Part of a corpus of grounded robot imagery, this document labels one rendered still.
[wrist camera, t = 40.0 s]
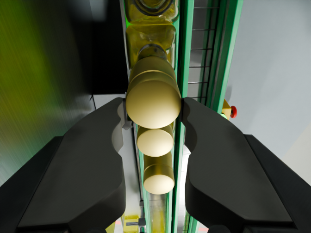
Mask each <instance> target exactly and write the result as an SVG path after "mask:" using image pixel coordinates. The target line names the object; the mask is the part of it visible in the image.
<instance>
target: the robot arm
mask: <svg viewBox="0 0 311 233"><path fill-rule="evenodd" d="M179 115H180V122H182V124H183V125H184V126H185V127H186V134H185V142H184V144H185V146H186V147H187V148H188V150H189V151H190V153H191V154H190V155H189V156H188V162H187V171H186V178H185V185H184V188H185V207H186V210H187V212H188V213H189V214H190V215H191V216H192V217H193V218H195V219H196V220H197V221H199V222H200V223H201V224H203V225H204V226H205V227H207V228H208V231H207V233H311V186H310V185H309V184H308V183H307V182H306V181H304V180H303V179H302V178H301V177H300V176H299V175H298V174H297V173H296V172H295V171H293V170H292V169H291V168H290V167H289V166H288V165H286V164H285V163H284V162H283V161H282V160H281V159H280V158H278V157H277V156H276V155H275V154H274V153H273V152H271V151H270V150H269V149H268V148H267V147H266V146H265V145H263V144H262V143H261V142H260V141H259V140H258V139H256V138H255V137H254V136H253V135H248V134H244V133H243V132H242V131H241V130H240V129H239V128H237V127H236V126H235V125H234V124H233V123H232V122H230V121H229V120H228V119H226V118H225V117H223V116H222V115H220V114H219V113H217V112H215V111H214V110H212V109H210V108H208V107H207V106H205V105H203V104H201V103H200V102H198V101H196V100H194V99H193V98H191V97H185V98H181V110H180V113H179ZM126 122H127V112H126V107H125V98H121V97H117V98H115V99H113V100H111V101H110V102H108V103H106V104H105V105H103V106H101V107H99V108H98V109H96V110H95V111H93V112H91V113H90V114H88V115H86V116H85V117H83V118H82V119H81V120H80V121H78V122H77V123H76V124H75V125H74V126H72V127H71V128H70V129H69V130H68V131H67V132H66V133H65V134H64V135H63V136H55V137H54V138H52V139H51V140H50V141H49V142H48V143H47V144H46V145H45V146H44V147H43V148H42V149H40V150H39V151H38V152H37V153H36V154H35V155H34V156H33V157H32V158H31V159H30V160H28V161H27V162H26V163H25V164H24V165H23V166H22V167H21V168H20V169H19V170H18V171H16V172H15V173H14V174H13V175H12V176H11V177H10V178H9V179H8V180H7V181H6V182H5V183H4V184H3V185H2V186H0V233H107V232H106V230H105V229H107V228H108V227H109V226H110V225H111V224H112V223H114V222H115V221H116V220H117V219H119V218H120V217H121V216H122V215H123V214H124V212H125V209H126V186H125V178H124V168H123V160H122V157H121V156H120V155H119V154H118V152H119V151H120V149H121V148H122V146H123V144H124V142H123V134H122V126H123V125H124V124H125V123H126Z"/></svg>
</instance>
